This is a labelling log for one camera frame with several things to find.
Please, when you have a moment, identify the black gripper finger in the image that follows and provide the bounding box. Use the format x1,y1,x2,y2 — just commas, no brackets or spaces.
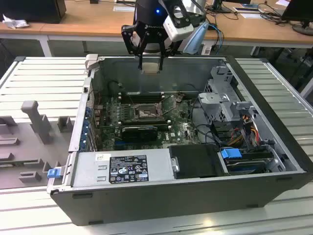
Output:
121,24,151,71
157,33,177,72

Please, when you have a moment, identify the silver CPU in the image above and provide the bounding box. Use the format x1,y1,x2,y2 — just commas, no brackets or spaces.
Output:
142,62,159,74

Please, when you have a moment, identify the metal socket cover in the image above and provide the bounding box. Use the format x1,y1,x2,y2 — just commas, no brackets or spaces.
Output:
157,96,177,116

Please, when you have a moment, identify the RAM slot with white clips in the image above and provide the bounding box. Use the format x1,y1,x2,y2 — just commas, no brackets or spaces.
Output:
118,120,170,124
118,91,165,95
118,96,165,100
118,125,171,129

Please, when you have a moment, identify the metal CPU socket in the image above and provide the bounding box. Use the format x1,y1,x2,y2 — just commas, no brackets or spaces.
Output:
133,101,163,119

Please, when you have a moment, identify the black plastic drive cover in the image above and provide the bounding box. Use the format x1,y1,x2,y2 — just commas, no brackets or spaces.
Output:
168,144,221,179

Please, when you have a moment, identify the pale blue teach pendant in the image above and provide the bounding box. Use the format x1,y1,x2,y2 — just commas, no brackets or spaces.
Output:
183,22,210,55

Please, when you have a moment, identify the wooden desk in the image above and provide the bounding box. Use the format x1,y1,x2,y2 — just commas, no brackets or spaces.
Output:
0,0,313,57

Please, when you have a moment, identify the green motherboard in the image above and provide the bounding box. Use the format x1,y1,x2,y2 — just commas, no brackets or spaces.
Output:
96,94,205,151

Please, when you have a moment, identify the grey metal disk bay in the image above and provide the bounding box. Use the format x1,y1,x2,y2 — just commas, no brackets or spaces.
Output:
197,65,259,124

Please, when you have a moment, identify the black monitor stand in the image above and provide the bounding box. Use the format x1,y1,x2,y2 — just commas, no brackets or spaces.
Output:
206,0,233,13

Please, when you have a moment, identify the low-profile graphics card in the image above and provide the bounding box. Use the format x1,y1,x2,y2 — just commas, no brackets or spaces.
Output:
121,126,157,142

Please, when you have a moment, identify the black computer tower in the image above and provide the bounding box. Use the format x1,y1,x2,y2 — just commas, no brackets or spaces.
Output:
0,0,67,24

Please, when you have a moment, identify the white paper sheet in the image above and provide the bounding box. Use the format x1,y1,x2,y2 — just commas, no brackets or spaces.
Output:
239,11,266,20

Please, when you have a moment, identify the crumpled white paper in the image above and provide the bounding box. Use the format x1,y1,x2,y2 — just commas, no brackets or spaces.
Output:
1,13,30,30

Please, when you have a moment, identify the blue disk carrier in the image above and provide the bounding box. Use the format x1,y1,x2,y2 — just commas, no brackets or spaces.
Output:
219,147,273,175

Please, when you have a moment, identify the grey power supply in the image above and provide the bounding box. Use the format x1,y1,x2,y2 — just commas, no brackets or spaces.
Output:
72,148,176,188

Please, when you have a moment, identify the black open PC case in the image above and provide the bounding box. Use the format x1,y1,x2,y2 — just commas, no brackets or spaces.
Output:
47,55,313,226

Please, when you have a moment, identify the black monitor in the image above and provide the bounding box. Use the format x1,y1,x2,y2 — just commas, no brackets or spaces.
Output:
280,0,313,37

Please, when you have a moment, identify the blue case latch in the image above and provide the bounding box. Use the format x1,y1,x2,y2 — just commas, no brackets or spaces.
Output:
47,168,62,179

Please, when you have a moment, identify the grey parts rack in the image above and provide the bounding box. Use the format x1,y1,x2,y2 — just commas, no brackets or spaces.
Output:
0,100,75,189

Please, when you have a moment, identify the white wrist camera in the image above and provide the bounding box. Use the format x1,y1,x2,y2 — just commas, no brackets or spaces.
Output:
163,14,195,41

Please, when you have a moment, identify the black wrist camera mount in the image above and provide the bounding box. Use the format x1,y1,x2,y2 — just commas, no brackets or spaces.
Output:
160,0,204,27

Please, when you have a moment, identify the grey case handle latch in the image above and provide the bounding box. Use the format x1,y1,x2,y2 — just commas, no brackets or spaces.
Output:
84,54,99,74

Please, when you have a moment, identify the black cable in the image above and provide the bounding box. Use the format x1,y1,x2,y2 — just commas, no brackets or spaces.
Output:
190,97,221,147

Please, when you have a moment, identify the blue cable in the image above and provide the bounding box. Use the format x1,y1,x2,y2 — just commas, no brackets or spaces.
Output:
208,23,224,51

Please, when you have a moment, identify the coloured power wire bundle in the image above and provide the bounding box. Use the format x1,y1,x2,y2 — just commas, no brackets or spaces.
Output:
228,117,260,148

